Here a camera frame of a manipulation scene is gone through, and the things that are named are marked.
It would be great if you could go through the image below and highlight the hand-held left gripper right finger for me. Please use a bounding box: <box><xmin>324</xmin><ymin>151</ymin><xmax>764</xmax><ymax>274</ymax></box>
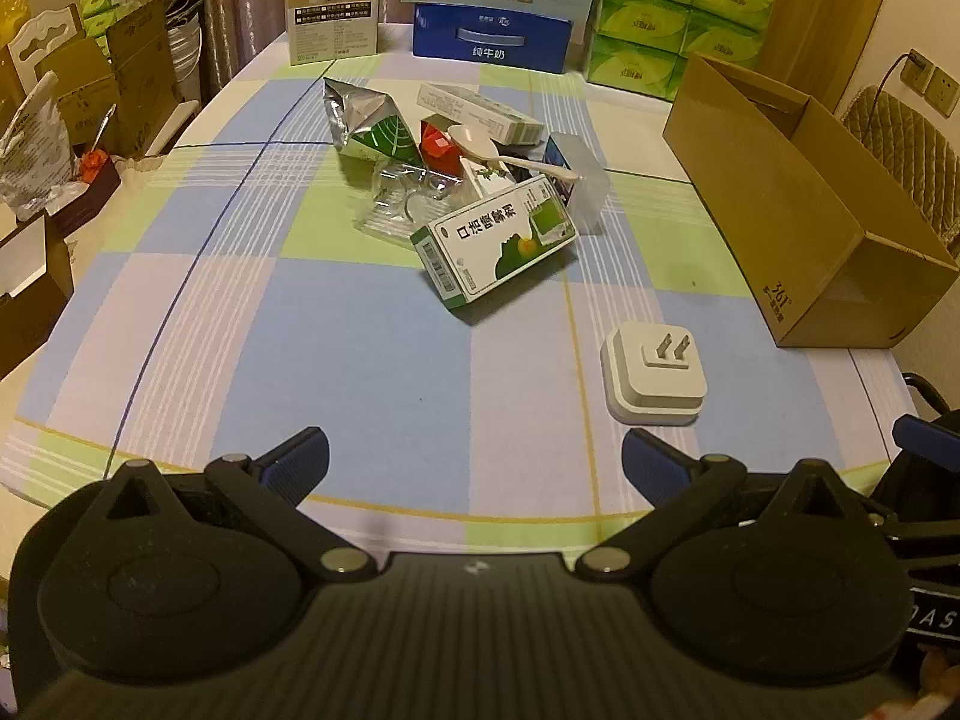
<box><xmin>574</xmin><ymin>427</ymin><xmax>875</xmax><ymax>586</ymax></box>

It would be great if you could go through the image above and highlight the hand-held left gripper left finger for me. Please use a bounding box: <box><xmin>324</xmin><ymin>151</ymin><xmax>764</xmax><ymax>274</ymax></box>
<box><xmin>97</xmin><ymin>426</ymin><xmax>376</xmax><ymax>586</ymax></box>

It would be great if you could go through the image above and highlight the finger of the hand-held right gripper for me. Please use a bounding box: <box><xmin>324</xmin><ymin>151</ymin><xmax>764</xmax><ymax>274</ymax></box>
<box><xmin>870</xmin><ymin>412</ymin><xmax>960</xmax><ymax>539</ymax></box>

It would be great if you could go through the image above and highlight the white plug adapter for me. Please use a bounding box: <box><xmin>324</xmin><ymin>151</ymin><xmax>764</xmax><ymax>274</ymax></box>
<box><xmin>600</xmin><ymin>321</ymin><xmax>710</xmax><ymax>428</ymax></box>

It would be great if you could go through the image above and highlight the brown cardboard box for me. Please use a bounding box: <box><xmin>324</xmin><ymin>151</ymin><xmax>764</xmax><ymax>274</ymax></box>
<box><xmin>662</xmin><ymin>52</ymin><xmax>960</xmax><ymax>350</ymax></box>

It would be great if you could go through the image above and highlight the green white medicine box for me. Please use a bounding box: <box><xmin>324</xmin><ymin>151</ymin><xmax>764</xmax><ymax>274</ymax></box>
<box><xmin>410</xmin><ymin>174</ymin><xmax>578</xmax><ymax>312</ymax></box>

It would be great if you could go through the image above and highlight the silver foil tea pouch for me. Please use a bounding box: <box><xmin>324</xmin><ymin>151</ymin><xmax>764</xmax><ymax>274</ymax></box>
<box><xmin>322</xmin><ymin>77</ymin><xmax>417</xmax><ymax>164</ymax></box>

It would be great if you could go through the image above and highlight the plaid cloth covered desktop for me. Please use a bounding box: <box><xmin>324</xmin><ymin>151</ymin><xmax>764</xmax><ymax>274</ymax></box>
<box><xmin>0</xmin><ymin>22</ymin><xmax>927</xmax><ymax>541</ymax></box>

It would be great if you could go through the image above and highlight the clear plastic packaging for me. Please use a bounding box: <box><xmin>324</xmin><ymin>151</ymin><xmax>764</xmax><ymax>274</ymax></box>
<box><xmin>354</xmin><ymin>157</ymin><xmax>466</xmax><ymax>241</ymax></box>

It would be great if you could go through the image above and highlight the translucent plastic box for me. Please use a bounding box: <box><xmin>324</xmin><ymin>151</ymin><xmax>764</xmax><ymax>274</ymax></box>
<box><xmin>544</xmin><ymin>131</ymin><xmax>608</xmax><ymax>235</ymax></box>

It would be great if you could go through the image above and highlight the quilted beige chair cover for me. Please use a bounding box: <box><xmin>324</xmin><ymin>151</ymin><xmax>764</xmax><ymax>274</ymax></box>
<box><xmin>840</xmin><ymin>85</ymin><xmax>960</xmax><ymax>241</ymax></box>

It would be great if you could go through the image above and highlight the brown wooden box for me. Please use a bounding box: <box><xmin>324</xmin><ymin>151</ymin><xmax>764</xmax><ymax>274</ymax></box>
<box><xmin>0</xmin><ymin>214</ymin><xmax>76</xmax><ymax>380</ymax></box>

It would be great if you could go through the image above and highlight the small white green box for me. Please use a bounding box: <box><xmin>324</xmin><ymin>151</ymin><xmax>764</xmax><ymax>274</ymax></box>
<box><xmin>459</xmin><ymin>156</ymin><xmax>518</xmax><ymax>203</ymax></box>

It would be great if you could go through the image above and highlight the dark wooden box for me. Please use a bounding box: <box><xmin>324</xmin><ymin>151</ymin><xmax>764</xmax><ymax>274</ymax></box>
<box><xmin>41</xmin><ymin>154</ymin><xmax>122</xmax><ymax>235</ymax></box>

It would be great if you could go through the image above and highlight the red packet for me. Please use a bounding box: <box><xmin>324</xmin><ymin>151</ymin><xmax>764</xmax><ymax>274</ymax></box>
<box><xmin>418</xmin><ymin>118</ymin><xmax>462</xmax><ymax>177</ymax></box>

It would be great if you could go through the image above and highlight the white plastic spoon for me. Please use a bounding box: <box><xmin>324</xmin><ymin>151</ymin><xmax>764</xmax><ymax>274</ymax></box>
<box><xmin>448</xmin><ymin>125</ymin><xmax>582</xmax><ymax>181</ymax></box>

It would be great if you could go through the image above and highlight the clear plastic bag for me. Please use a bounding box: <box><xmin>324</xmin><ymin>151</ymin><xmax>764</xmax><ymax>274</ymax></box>
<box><xmin>0</xmin><ymin>71</ymin><xmax>80</xmax><ymax>215</ymax></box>

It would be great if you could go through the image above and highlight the brown cardboard carton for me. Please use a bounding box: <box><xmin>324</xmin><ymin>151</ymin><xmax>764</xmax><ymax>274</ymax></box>
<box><xmin>36</xmin><ymin>36</ymin><xmax>121</xmax><ymax>147</ymax></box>
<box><xmin>105</xmin><ymin>0</ymin><xmax>181</xmax><ymax>158</ymax></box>

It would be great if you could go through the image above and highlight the striped paper bag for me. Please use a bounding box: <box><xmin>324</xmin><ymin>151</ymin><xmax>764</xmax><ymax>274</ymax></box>
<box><xmin>163</xmin><ymin>0</ymin><xmax>205</xmax><ymax>110</ymax></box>

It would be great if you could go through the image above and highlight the white product box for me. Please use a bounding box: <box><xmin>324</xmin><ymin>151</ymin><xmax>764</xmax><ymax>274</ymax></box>
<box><xmin>283</xmin><ymin>0</ymin><xmax>383</xmax><ymax>66</ymax></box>

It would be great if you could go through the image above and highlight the stack of green tissue packs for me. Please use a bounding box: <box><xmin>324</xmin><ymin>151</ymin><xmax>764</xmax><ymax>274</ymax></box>
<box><xmin>585</xmin><ymin>0</ymin><xmax>777</xmax><ymax>102</ymax></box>

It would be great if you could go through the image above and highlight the dark blue milk carton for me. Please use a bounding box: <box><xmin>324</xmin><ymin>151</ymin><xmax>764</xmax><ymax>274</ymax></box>
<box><xmin>412</xmin><ymin>4</ymin><xmax>582</xmax><ymax>76</ymax></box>

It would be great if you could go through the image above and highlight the small green tissue pack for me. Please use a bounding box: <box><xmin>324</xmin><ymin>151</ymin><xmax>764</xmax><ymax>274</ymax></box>
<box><xmin>79</xmin><ymin>0</ymin><xmax>143</xmax><ymax>35</ymax></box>

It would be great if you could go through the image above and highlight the white carved chair back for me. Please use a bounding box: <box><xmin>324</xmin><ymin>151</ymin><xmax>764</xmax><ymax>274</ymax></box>
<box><xmin>6</xmin><ymin>4</ymin><xmax>85</xmax><ymax>80</ymax></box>

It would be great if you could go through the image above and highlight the grey charger cable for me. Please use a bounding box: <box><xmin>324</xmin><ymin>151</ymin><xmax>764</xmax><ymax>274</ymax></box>
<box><xmin>872</xmin><ymin>52</ymin><xmax>917</xmax><ymax>104</ymax></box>

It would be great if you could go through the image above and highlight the beige wall socket with plug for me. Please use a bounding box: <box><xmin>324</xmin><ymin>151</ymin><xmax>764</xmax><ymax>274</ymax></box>
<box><xmin>900</xmin><ymin>51</ymin><xmax>935</xmax><ymax>91</ymax></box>

